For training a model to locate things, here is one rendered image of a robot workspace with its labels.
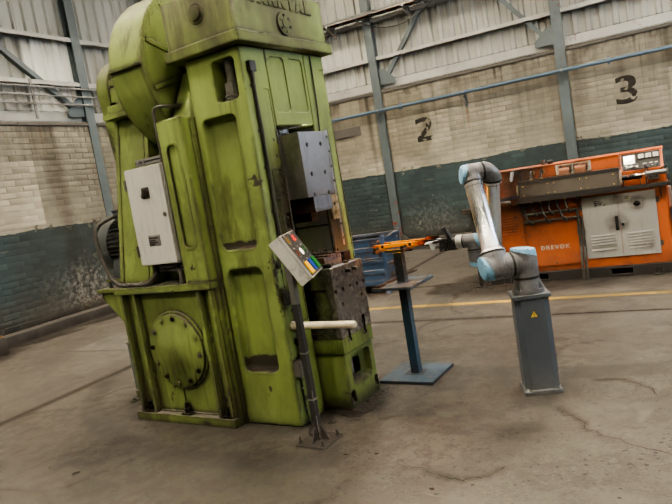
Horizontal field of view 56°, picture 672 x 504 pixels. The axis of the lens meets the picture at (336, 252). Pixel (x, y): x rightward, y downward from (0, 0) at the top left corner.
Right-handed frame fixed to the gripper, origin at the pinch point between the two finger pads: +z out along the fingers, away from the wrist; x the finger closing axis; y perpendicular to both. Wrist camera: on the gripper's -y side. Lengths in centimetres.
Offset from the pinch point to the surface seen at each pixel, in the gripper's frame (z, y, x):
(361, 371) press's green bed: 40, 76, -47
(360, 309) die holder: 35, 35, -44
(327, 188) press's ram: 41, -46, -50
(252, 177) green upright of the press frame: 61, -60, -97
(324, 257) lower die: 42, -4, -64
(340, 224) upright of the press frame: 55, -20, -19
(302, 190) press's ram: 45, -47, -72
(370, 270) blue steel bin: 211, 64, 283
